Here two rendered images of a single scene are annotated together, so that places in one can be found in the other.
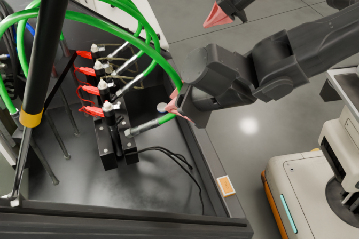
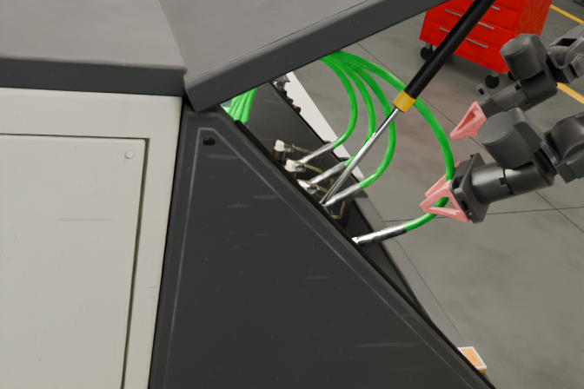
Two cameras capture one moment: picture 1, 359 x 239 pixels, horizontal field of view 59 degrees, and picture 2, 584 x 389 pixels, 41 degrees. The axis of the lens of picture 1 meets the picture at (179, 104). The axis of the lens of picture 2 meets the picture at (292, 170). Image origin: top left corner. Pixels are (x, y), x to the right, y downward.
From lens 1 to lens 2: 0.70 m
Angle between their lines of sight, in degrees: 21
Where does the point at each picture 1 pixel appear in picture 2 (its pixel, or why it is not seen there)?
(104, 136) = not seen: hidden behind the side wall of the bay
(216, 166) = (454, 337)
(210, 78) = (514, 141)
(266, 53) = (571, 128)
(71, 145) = not seen: hidden behind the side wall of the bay
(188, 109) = (467, 192)
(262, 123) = not seen: outside the picture
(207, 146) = (437, 313)
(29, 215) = (334, 227)
